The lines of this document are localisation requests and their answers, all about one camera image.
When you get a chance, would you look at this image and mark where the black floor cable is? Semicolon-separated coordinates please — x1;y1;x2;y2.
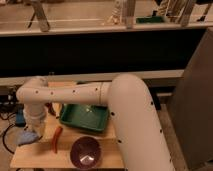
1;123;18;155

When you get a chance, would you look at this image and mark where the green plastic tray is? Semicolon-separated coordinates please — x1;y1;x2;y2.
60;104;109;132

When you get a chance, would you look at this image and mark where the blue box on floor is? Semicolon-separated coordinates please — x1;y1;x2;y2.
15;109;26;127

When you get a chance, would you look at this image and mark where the blue sponge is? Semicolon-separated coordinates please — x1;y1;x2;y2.
17;132;38;146

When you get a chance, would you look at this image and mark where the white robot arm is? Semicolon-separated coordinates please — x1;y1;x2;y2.
16;74;175;171

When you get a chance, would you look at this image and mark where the purple plastic bowl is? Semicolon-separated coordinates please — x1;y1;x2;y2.
70;136;101;170

